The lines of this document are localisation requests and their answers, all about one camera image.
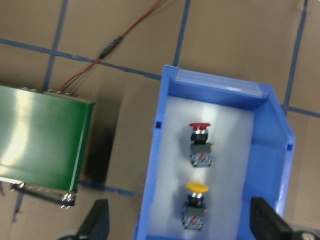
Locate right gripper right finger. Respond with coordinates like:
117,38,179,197
249,197,297,240

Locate green conveyor belt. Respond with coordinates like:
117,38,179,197
0,86,94,207

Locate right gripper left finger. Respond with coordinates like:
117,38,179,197
75,199,110,240

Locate blue empty bin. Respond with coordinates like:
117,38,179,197
134,65,296,240

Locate yellow push button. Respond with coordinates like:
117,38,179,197
181,181,209,231

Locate red push button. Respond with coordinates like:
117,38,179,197
189,122,213,168

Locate red black conveyor wires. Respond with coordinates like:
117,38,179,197
55,0,162,94

